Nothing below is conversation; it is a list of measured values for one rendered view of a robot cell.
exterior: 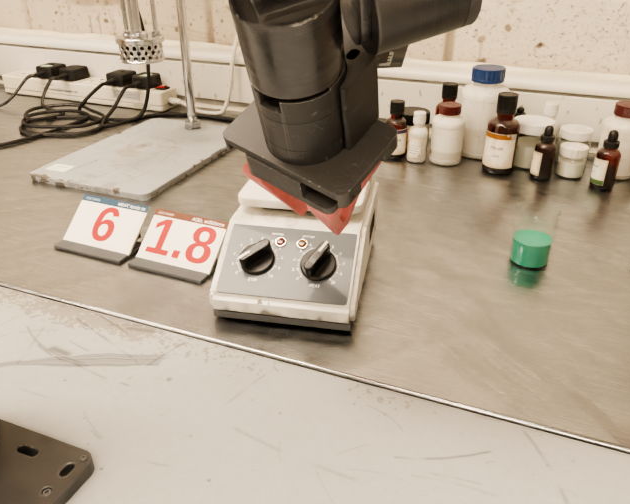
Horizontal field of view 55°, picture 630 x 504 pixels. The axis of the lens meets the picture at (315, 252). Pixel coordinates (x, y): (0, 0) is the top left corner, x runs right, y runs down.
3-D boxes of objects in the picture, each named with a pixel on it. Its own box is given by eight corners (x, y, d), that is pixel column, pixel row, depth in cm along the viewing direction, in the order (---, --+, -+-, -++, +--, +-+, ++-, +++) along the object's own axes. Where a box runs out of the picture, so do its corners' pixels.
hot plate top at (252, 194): (361, 215, 55) (361, 206, 54) (234, 205, 57) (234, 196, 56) (374, 169, 65) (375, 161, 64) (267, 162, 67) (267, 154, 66)
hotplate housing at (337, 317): (353, 337, 52) (356, 256, 48) (209, 320, 54) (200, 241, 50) (378, 225, 71) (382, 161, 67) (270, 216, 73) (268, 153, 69)
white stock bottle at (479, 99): (452, 157, 91) (462, 70, 85) (456, 143, 97) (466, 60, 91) (500, 162, 89) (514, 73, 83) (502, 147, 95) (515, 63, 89)
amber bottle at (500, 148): (486, 162, 89) (497, 88, 84) (516, 167, 87) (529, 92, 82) (477, 171, 86) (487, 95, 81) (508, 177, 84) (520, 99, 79)
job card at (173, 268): (201, 284, 59) (197, 247, 57) (127, 266, 62) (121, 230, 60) (232, 256, 64) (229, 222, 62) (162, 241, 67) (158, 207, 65)
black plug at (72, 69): (67, 83, 116) (65, 72, 115) (50, 82, 118) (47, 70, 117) (92, 76, 122) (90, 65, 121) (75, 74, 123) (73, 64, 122)
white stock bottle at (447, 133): (467, 163, 89) (475, 105, 85) (442, 169, 87) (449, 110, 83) (446, 153, 93) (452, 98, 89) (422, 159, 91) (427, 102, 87)
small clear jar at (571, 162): (588, 179, 84) (595, 149, 82) (564, 181, 83) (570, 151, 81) (572, 169, 87) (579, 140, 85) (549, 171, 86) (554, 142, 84)
